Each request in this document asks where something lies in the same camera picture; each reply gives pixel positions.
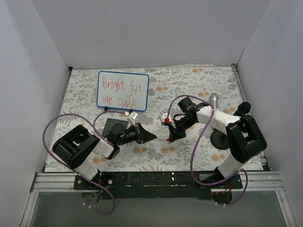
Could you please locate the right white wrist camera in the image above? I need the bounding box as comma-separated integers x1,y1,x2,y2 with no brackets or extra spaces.
160,113,176,128

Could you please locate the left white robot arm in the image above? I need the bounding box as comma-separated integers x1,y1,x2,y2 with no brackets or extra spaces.
52,123,157,189

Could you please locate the blue framed whiteboard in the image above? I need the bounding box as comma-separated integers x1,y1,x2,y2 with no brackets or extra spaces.
97,70,150,112

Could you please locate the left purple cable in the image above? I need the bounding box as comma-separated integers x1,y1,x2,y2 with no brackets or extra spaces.
42,111,130,215

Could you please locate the floral tablecloth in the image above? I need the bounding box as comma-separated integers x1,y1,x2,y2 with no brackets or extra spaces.
52,67,242,172

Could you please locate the grey studded baseplate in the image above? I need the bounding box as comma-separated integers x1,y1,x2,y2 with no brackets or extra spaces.
102,118,129,137

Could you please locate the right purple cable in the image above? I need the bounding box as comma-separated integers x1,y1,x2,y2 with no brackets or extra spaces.
167,95,249,206

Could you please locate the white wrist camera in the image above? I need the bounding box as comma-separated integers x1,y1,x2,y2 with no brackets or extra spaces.
160,113,176,128
125,111,138,126

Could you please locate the black round stand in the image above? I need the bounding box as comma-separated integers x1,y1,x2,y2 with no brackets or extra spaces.
210,130,229,150

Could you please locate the silver metal cylinder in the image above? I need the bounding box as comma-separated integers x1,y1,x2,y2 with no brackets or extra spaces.
210,93,219,110

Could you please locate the purple cable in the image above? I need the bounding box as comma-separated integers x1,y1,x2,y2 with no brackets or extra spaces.
42,111,130,215
167,95,249,206

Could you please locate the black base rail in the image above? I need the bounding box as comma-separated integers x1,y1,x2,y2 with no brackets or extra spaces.
73,171,244,203

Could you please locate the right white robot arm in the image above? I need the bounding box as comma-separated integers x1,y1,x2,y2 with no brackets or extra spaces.
161,93,267,188

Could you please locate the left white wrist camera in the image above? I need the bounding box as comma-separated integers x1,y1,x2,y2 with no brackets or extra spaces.
125,111,138,126

